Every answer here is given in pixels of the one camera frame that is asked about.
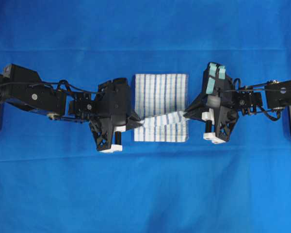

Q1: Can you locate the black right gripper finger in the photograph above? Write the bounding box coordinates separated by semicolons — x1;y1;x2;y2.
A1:
183;93;209;121

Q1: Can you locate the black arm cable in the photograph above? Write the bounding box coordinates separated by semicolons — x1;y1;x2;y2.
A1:
0;79;105;95
218;78;284;122

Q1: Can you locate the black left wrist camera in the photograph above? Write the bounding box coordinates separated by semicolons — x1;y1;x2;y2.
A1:
95;78;131;117

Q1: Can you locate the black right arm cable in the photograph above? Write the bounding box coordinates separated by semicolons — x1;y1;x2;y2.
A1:
218;78;284;122

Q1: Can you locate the blue white striped towel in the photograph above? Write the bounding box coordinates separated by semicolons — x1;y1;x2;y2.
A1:
134;73;189;143

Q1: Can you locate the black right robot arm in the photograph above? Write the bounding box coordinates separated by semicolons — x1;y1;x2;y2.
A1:
184;77;291;144

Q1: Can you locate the blue tablecloth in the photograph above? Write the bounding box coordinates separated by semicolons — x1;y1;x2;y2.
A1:
0;0;291;233

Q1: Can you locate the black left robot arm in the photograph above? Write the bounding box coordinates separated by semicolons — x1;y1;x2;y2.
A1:
0;64;142;153

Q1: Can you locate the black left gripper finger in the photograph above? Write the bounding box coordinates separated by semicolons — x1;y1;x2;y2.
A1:
125;120;143;131
127;109;141;121

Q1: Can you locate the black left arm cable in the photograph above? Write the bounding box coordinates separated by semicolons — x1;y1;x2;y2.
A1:
0;79;105;95

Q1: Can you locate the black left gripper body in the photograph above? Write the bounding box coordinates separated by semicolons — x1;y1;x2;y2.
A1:
88;80;127;154

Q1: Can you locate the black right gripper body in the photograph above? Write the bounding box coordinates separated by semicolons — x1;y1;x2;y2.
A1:
197;96;239;144

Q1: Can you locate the right wrist camera teal tape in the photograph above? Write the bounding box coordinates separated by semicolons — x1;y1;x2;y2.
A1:
200;62;233;100

